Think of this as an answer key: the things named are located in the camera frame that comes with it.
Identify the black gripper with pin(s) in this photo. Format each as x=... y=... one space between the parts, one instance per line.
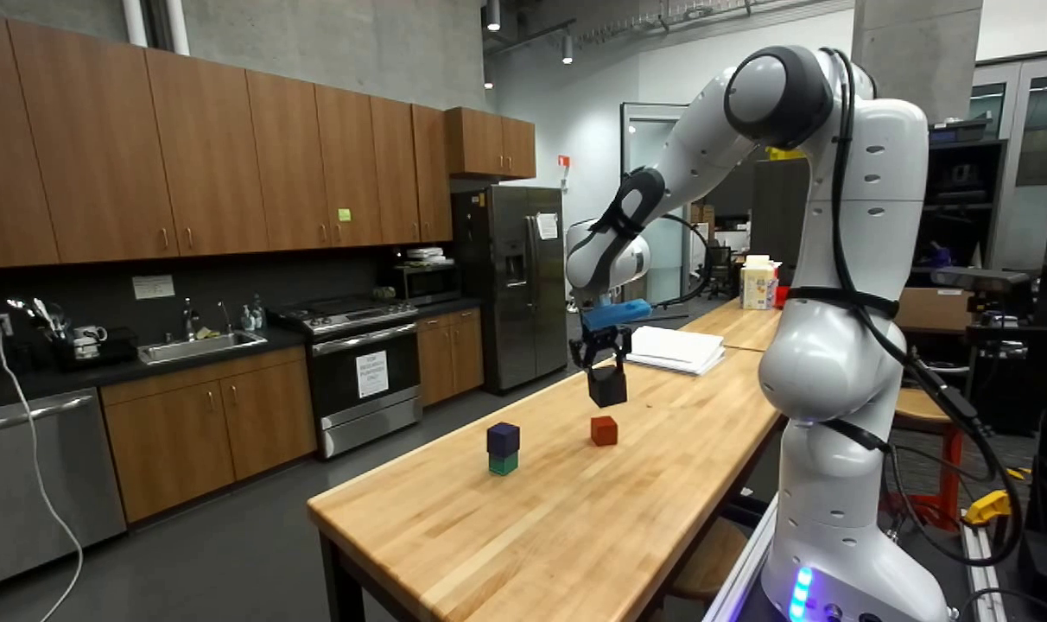
x=602 y=342

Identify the black cube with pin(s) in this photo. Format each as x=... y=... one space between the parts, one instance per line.
x=605 y=387

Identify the navy blue cube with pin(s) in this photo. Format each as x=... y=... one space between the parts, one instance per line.
x=502 y=440

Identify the green cube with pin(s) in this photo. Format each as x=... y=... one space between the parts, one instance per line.
x=502 y=463

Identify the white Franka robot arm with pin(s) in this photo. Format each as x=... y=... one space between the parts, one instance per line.
x=829 y=369

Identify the red cube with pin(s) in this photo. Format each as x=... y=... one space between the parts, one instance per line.
x=605 y=433

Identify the white paper stack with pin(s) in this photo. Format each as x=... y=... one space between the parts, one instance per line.
x=681 y=351

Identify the stainless steel refrigerator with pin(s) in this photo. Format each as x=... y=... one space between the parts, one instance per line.
x=517 y=288

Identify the narrow wooden base cabinet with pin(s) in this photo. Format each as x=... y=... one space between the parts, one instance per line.
x=451 y=353

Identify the white milk carton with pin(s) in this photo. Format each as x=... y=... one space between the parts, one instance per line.
x=761 y=285

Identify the black microwave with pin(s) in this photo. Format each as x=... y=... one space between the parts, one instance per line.
x=425 y=282

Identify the white paper sign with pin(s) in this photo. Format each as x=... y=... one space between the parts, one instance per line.
x=373 y=373

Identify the small wooden overhead cabinet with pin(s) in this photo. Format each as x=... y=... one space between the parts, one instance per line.
x=492 y=142

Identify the stainless steel oven range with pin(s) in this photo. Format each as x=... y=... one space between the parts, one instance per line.
x=352 y=402

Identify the green sticky note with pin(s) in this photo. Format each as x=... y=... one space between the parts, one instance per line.
x=343 y=214

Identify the red legged wooden stool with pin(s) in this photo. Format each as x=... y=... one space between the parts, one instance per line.
x=931 y=410

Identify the cardboard box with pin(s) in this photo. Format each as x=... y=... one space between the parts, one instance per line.
x=931 y=309

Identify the dark storage shelf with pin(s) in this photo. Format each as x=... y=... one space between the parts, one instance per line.
x=958 y=195

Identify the brown wooden base cabinets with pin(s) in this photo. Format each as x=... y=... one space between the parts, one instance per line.
x=213 y=428

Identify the steel kitchen sink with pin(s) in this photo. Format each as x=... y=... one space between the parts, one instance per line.
x=196 y=351

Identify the silver kettle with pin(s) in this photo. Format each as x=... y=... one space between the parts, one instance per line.
x=82 y=342

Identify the stainless steel dishwasher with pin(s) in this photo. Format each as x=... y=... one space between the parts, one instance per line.
x=40 y=484

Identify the white outlet with plug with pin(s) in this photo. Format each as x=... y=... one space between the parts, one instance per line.
x=1 y=327

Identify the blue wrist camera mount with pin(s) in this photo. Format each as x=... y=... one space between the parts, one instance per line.
x=617 y=317

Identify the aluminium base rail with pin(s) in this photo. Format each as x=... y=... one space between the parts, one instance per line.
x=739 y=571

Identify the black table frame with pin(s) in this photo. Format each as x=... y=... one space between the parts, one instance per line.
x=342 y=583

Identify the brown wooden wall cabinets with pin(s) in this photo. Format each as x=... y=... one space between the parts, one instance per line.
x=198 y=161

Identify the white wall outlet plate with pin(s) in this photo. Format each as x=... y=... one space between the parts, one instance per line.
x=154 y=288

